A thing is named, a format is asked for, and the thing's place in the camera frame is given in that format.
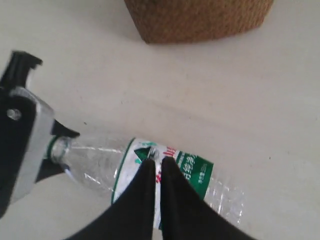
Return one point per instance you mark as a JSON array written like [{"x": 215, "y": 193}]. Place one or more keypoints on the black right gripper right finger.
[{"x": 185, "y": 216}]

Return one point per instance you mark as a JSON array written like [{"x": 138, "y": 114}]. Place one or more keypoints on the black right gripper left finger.
[{"x": 131, "y": 216}]

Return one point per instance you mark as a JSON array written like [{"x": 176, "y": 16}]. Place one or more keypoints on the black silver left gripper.
[{"x": 26, "y": 126}]

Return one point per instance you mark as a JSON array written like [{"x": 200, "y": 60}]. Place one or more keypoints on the clear plastic water bottle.
[{"x": 108, "y": 165}]

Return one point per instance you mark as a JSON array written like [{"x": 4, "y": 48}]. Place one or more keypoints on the brown woven wicker basket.
[{"x": 193, "y": 21}]

